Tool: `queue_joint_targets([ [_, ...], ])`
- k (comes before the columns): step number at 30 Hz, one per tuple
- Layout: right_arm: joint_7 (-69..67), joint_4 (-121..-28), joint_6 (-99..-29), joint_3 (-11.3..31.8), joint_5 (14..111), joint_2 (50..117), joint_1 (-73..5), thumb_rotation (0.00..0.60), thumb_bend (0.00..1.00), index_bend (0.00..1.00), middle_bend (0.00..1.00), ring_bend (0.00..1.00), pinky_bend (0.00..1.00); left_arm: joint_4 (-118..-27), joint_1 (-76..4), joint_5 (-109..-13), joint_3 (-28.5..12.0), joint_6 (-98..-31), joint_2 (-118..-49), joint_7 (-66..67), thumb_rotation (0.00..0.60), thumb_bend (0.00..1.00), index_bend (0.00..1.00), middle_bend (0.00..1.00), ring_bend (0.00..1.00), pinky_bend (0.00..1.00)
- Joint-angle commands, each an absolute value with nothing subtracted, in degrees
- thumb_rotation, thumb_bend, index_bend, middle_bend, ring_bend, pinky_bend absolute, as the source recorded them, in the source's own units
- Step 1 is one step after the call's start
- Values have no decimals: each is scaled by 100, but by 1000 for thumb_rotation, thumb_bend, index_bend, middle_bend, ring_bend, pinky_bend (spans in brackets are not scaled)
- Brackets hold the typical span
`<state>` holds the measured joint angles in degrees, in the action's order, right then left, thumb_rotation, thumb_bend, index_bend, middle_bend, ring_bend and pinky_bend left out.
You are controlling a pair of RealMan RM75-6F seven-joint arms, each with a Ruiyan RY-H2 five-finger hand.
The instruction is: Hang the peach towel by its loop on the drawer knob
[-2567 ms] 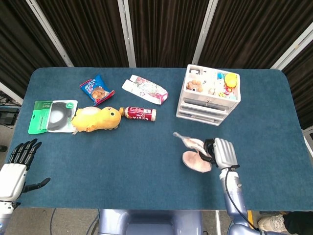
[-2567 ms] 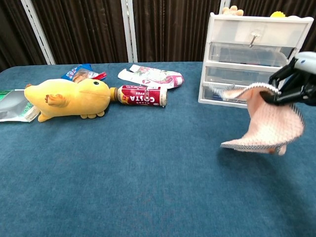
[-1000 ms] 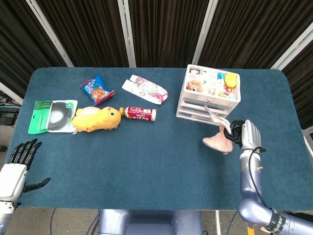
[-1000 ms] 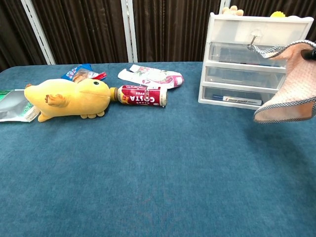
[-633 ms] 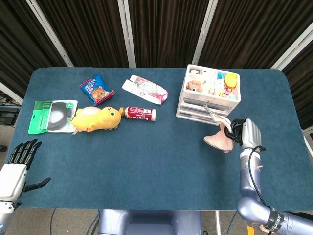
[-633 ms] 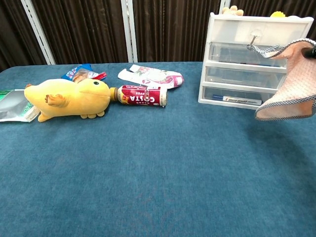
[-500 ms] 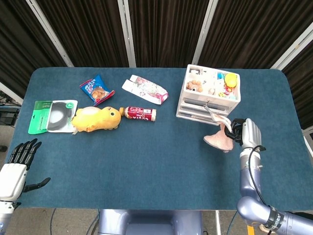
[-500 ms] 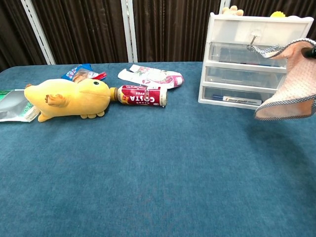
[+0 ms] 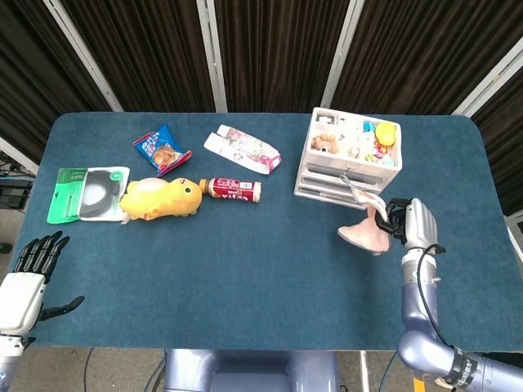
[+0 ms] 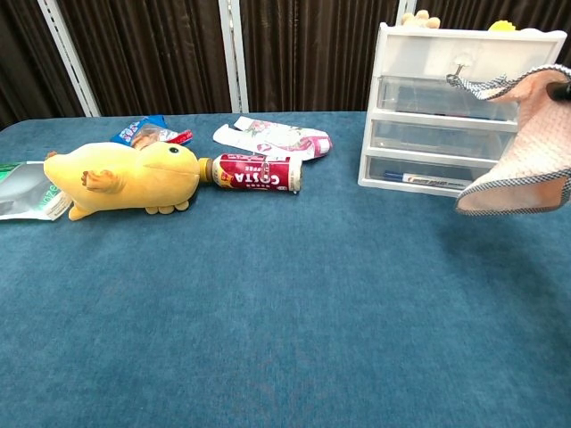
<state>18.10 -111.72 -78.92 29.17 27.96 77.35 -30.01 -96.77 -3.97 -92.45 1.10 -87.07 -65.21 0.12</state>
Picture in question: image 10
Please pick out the pink cloth with checkered trim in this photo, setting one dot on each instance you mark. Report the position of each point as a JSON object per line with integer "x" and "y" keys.
{"x": 531, "y": 147}

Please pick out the red Costa coffee bottle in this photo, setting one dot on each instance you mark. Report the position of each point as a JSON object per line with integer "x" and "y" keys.
{"x": 256, "y": 173}

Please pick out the white pink floral packet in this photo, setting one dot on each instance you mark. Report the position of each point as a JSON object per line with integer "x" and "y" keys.
{"x": 276, "y": 137}

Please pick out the blue capped whiteboard marker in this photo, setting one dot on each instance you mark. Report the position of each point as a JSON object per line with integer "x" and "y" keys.
{"x": 424, "y": 179}

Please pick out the yellow plush duck toy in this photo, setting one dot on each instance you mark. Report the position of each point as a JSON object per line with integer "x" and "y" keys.
{"x": 129, "y": 176}

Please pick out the blue red snack packet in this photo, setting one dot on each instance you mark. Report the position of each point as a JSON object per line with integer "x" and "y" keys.
{"x": 147, "y": 131}

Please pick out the dark brown curtain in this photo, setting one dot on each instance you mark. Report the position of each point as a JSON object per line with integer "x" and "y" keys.
{"x": 151, "y": 53}

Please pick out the white plastic drawer organizer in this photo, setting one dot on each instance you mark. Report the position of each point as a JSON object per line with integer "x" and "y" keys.
{"x": 428, "y": 53}

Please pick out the beige plush toy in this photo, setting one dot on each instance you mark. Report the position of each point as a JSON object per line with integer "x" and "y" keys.
{"x": 419, "y": 19}

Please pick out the silver green pouch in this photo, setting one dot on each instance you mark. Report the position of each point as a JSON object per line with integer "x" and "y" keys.
{"x": 27, "y": 191}

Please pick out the yellow plastic toy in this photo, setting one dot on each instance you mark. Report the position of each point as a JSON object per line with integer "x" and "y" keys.
{"x": 502, "y": 26}

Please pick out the white slotted upright rail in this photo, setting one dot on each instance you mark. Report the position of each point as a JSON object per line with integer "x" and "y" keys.
{"x": 405, "y": 11}
{"x": 233, "y": 55}
{"x": 68, "y": 55}

